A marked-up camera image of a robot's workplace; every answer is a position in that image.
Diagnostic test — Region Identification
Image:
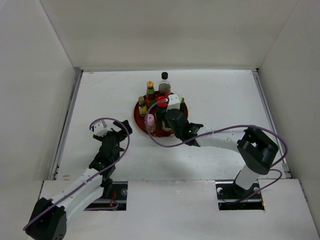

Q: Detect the grey lid salt grinder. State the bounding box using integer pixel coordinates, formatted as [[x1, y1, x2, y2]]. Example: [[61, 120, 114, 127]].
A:
[[161, 120, 172, 132]]

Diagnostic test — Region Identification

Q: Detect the red lid sauce jar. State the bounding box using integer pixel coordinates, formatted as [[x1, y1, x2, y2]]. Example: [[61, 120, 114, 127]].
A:
[[156, 95, 169, 112]]

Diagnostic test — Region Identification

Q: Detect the pink lid spice shaker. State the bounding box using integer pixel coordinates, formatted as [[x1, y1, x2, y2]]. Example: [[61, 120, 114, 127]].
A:
[[144, 113, 157, 134]]

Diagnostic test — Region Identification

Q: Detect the tall dark vinegar bottle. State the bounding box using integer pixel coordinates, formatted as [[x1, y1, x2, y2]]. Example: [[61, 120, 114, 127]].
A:
[[158, 71, 171, 96]]

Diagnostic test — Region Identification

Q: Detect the green label chili sauce bottle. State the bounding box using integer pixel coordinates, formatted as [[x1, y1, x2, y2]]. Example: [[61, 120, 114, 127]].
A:
[[145, 81, 156, 108]]

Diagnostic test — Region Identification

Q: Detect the yellow label small bottle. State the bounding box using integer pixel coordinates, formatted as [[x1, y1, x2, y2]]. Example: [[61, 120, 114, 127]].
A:
[[138, 96, 147, 117]]

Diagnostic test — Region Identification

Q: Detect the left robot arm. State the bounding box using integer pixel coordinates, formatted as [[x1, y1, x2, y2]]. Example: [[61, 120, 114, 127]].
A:
[[23, 117, 133, 240]]

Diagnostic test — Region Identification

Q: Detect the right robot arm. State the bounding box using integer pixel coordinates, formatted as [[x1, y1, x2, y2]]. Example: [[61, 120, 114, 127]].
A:
[[164, 99, 279, 198]]

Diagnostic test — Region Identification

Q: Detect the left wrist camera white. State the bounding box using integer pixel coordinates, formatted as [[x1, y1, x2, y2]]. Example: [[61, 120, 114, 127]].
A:
[[89, 120, 113, 137]]

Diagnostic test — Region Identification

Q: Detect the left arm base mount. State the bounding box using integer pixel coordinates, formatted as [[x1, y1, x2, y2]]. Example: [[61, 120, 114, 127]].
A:
[[85, 180, 129, 211]]

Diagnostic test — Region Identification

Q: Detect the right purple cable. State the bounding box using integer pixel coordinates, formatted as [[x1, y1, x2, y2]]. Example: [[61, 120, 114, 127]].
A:
[[146, 98, 288, 204]]

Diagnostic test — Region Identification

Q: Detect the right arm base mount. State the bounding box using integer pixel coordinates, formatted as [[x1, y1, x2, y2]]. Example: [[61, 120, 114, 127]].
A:
[[215, 181, 265, 211]]

